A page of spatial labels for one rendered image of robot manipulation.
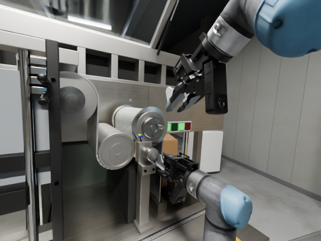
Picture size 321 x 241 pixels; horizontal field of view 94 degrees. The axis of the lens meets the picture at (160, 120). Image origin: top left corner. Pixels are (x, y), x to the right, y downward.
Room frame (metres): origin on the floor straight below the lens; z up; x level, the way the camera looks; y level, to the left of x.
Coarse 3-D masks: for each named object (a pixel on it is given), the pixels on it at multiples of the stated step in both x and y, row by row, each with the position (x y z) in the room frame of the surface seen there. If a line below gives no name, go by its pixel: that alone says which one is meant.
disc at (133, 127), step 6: (144, 108) 0.52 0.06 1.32; (150, 108) 0.54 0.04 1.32; (156, 108) 0.55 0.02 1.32; (138, 114) 0.51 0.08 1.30; (162, 114) 0.56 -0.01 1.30; (132, 126) 0.50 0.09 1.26; (132, 132) 0.50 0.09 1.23; (138, 138) 0.51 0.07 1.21; (162, 138) 0.57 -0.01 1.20; (156, 144) 0.55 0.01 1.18
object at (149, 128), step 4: (144, 120) 0.52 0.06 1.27; (148, 120) 0.51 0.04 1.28; (152, 120) 0.52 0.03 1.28; (156, 120) 0.53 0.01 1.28; (144, 124) 0.51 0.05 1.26; (148, 124) 0.51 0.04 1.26; (152, 124) 0.52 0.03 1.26; (156, 124) 0.53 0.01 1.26; (160, 124) 0.54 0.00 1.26; (144, 128) 0.50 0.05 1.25; (148, 128) 0.51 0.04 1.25; (152, 128) 0.52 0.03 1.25; (156, 128) 0.53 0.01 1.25; (144, 132) 0.51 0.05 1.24; (148, 132) 0.51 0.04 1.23; (152, 132) 0.52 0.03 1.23; (156, 132) 0.53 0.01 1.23; (160, 132) 0.54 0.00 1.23; (148, 136) 0.51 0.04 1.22; (152, 136) 0.52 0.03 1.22; (156, 136) 0.53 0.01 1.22
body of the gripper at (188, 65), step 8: (200, 48) 0.36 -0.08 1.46; (208, 48) 0.31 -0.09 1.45; (184, 56) 0.38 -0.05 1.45; (192, 56) 0.38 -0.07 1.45; (200, 56) 0.36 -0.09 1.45; (208, 56) 0.34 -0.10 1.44; (216, 56) 0.31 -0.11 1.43; (224, 56) 0.31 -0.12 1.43; (232, 56) 0.33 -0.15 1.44; (176, 64) 0.40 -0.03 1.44; (184, 64) 0.37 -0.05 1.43; (192, 64) 0.37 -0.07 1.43; (200, 64) 0.35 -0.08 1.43; (176, 72) 0.40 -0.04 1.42; (184, 72) 0.38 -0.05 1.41; (192, 72) 0.36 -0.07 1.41; (200, 72) 0.36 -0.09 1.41; (176, 80) 0.40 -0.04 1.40; (184, 80) 0.37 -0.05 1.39; (192, 80) 0.35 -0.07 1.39; (200, 80) 0.36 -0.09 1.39; (192, 88) 0.37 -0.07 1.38; (200, 88) 0.38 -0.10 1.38
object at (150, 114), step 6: (144, 114) 0.52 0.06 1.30; (150, 114) 0.53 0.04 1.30; (156, 114) 0.55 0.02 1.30; (138, 120) 0.51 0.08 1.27; (162, 120) 0.56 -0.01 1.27; (138, 126) 0.51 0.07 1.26; (138, 132) 0.51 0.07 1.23; (162, 132) 0.56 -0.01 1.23; (144, 138) 0.52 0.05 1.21; (150, 138) 0.53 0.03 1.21; (156, 138) 0.55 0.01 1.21
